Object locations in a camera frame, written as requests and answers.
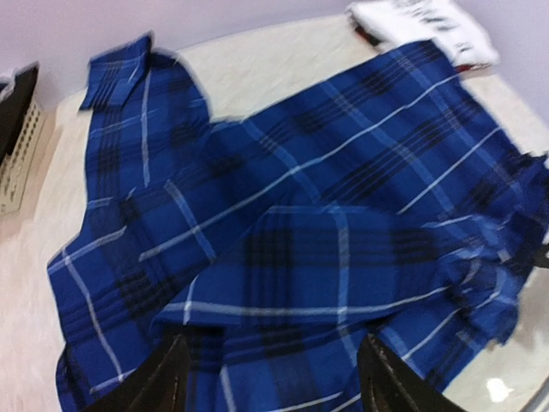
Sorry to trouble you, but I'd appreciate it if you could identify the blue plaid flannel shirt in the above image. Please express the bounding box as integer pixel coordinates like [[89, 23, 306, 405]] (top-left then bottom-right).
[[47, 34, 548, 411]]

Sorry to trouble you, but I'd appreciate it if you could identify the cream perforated laundry basket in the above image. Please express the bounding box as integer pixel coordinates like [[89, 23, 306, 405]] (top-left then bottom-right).
[[1, 98, 45, 215]]

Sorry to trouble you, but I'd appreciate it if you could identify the folded red white shirt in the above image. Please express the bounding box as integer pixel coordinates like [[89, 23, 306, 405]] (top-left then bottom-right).
[[353, 18, 498, 73]]

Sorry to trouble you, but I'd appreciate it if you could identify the black garment in basket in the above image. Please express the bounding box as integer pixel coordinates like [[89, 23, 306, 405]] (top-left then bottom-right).
[[1, 62, 39, 161]]

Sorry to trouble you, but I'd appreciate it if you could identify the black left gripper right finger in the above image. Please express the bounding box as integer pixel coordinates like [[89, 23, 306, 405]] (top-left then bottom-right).
[[357, 334, 464, 412]]

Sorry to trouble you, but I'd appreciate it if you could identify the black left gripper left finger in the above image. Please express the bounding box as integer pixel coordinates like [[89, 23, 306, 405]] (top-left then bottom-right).
[[85, 335, 190, 412]]

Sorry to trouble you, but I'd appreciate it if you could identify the folded white cartoon t-shirt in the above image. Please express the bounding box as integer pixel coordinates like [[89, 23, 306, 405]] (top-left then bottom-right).
[[346, 1, 500, 70]]

